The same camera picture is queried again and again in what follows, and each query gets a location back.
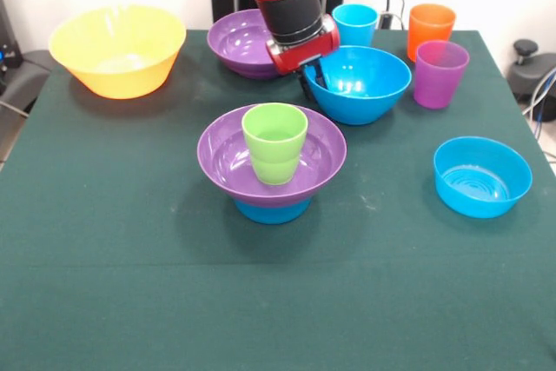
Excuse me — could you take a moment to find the black knobbed equipment base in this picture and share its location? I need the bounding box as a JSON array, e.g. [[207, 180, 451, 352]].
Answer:
[[506, 39, 556, 98]]

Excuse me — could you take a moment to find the blue cable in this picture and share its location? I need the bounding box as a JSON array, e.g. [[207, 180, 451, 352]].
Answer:
[[530, 67, 556, 137]]

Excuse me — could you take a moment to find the yellow bowl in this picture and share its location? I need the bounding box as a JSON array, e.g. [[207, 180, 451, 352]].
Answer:
[[47, 4, 188, 99]]

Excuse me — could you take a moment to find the small blue bowl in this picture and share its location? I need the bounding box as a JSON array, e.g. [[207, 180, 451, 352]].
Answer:
[[232, 196, 312, 225], [433, 136, 533, 219]]

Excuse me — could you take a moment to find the black electronic device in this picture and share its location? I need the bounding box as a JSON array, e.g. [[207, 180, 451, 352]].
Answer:
[[0, 0, 23, 70]]

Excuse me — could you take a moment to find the dark green tablecloth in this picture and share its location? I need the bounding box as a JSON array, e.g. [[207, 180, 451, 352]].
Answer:
[[0, 30, 556, 371]]

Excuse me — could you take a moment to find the large deep blue bowl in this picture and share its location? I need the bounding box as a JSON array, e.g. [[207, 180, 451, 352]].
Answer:
[[302, 44, 413, 126]]

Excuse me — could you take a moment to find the green cup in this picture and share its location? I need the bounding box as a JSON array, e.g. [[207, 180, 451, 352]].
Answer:
[[250, 156, 302, 186], [241, 103, 310, 162]]

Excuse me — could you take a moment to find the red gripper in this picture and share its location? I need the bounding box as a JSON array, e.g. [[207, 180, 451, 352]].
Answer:
[[265, 14, 341, 101]]

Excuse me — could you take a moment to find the orange cup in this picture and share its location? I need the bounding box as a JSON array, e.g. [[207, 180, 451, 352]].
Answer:
[[407, 3, 458, 63]]

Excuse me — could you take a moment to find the black power strip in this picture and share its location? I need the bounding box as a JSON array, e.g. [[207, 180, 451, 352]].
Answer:
[[378, 10, 407, 30]]

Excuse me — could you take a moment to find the purple bowl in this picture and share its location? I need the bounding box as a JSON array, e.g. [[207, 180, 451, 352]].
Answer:
[[196, 103, 348, 209], [206, 9, 282, 81]]

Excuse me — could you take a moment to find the purple cup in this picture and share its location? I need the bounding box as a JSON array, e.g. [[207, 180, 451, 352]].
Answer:
[[413, 39, 471, 110]]

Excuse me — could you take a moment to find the white cable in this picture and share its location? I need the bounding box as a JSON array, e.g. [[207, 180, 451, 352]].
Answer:
[[522, 96, 556, 118], [0, 99, 30, 119]]

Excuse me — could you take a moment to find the blue cup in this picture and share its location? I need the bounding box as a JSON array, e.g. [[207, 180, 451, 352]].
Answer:
[[332, 3, 379, 48]]

